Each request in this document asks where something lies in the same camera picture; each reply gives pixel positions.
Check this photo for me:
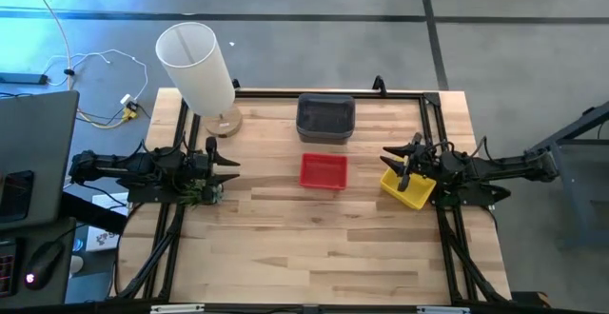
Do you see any black metal bar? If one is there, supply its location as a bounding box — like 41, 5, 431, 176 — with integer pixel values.
59, 192, 129, 235

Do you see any black box with orange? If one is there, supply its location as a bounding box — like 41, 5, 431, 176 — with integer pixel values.
511, 290, 551, 308

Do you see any thin white cable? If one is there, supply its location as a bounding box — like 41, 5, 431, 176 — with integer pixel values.
42, 49, 149, 104

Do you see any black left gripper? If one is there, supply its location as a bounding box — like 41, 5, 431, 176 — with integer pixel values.
187, 135, 241, 201

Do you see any white bracket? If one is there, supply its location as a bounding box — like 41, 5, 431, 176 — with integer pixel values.
150, 304, 206, 314
417, 305, 471, 314

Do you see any white cylindrical lamp shade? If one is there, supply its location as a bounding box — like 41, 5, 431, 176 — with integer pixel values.
155, 21, 237, 118

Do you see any thick cream cable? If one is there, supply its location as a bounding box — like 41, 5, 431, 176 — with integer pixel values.
21, 0, 129, 129

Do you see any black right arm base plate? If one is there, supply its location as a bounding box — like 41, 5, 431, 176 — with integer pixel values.
425, 175, 513, 208

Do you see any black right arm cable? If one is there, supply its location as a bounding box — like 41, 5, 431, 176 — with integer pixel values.
425, 135, 489, 161

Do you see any dark grey desk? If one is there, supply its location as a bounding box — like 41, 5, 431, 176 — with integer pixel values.
0, 216, 77, 310

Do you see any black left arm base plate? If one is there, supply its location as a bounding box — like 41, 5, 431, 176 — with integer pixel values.
116, 175, 191, 205

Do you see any black power strip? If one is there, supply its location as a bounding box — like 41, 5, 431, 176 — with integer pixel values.
0, 71, 50, 86

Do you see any grey metal cart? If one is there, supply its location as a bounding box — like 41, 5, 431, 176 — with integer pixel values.
522, 100, 609, 248

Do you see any white printed box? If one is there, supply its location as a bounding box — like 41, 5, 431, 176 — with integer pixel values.
85, 192, 129, 253

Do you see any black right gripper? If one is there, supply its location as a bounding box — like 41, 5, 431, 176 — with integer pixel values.
380, 132, 449, 193

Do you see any small green succulent plant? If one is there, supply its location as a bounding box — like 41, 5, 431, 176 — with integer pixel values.
183, 180, 225, 207

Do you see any black backlit keyboard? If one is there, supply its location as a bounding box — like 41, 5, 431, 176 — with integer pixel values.
0, 237, 19, 300

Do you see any black phone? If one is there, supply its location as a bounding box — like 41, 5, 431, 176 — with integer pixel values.
0, 169, 35, 225

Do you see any black aluminium table frame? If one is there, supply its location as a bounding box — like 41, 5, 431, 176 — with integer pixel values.
111, 88, 513, 305

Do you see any black computer mouse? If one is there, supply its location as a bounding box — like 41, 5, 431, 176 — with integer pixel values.
23, 241, 67, 291

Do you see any round wooden lamp base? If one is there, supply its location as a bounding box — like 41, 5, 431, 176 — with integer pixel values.
203, 104, 244, 139

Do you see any grey laptop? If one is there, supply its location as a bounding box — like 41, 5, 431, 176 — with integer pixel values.
0, 89, 81, 232

